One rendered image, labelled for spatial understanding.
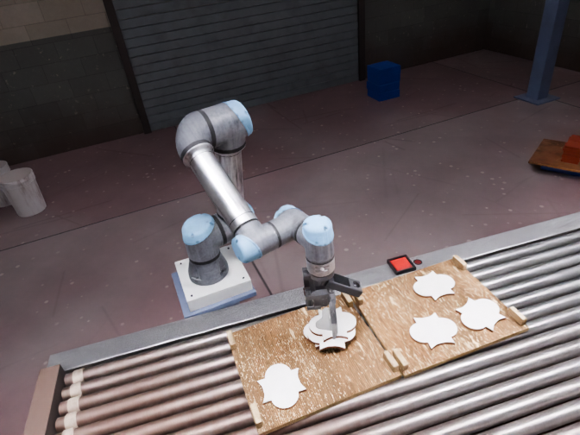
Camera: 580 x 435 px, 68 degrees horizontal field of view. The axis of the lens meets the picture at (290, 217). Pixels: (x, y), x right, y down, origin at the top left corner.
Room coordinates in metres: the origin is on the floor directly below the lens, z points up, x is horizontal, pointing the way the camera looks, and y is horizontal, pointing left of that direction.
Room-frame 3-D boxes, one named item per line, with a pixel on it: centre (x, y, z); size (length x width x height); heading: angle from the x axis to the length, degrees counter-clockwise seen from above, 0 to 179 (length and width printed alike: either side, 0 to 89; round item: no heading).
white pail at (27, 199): (3.62, 2.41, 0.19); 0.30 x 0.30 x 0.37
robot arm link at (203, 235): (1.27, 0.32, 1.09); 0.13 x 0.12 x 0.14; 121
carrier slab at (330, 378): (0.83, 0.00, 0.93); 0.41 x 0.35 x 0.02; 106
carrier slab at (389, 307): (0.94, -0.41, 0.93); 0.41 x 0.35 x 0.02; 105
